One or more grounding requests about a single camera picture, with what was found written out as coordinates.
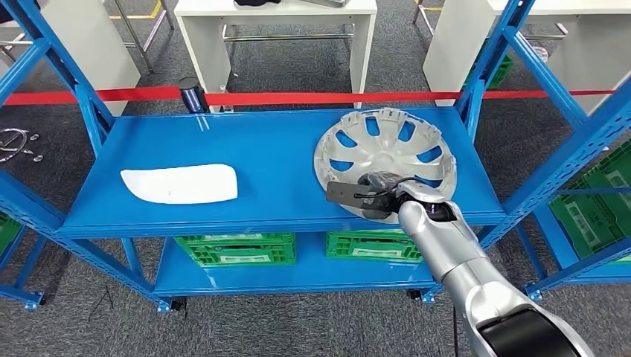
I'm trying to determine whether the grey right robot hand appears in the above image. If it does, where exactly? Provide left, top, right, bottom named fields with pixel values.
left=357, top=170, right=410, bottom=221

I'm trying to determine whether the silver plastic wheel hubcap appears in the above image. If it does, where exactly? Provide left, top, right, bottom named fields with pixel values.
left=313, top=107, right=458, bottom=225

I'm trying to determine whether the blue steel shelf rack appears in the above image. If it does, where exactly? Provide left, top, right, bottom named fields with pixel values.
left=0, top=209, right=48, bottom=312
left=525, top=186, right=631, bottom=303
left=0, top=0, right=631, bottom=314

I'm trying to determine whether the white plastic trim part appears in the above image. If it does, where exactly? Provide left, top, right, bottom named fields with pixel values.
left=120, top=163, right=239, bottom=205

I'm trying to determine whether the green plastic crate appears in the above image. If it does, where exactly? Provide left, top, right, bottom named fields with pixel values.
left=591, top=140, right=631, bottom=208
left=185, top=243, right=298, bottom=268
left=325, top=230, right=410, bottom=245
left=463, top=54, right=513, bottom=91
left=0, top=211, right=23, bottom=257
left=326, top=241, right=424, bottom=263
left=549, top=164, right=631, bottom=265
left=173, top=233, right=297, bottom=251

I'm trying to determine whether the red barrier tape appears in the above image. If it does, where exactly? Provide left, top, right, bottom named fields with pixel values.
left=4, top=86, right=617, bottom=107

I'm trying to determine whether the chrome chair base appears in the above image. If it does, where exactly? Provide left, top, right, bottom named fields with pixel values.
left=0, top=128, right=45, bottom=164

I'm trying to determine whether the black chair seat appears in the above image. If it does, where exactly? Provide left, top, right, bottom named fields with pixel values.
left=0, top=0, right=39, bottom=25

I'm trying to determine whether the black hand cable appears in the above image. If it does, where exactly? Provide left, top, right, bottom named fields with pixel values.
left=353, top=178, right=417, bottom=199

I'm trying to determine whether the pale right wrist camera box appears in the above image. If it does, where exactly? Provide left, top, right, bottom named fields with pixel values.
left=325, top=181, right=370, bottom=209

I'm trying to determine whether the thin black hanging cable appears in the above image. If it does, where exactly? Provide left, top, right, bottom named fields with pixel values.
left=451, top=305, right=461, bottom=357

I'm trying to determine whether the black stanchion post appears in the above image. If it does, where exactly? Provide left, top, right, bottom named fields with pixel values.
left=178, top=76, right=209, bottom=115

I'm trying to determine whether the thin black floor wire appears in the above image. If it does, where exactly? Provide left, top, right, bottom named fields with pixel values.
left=87, top=284, right=115, bottom=322

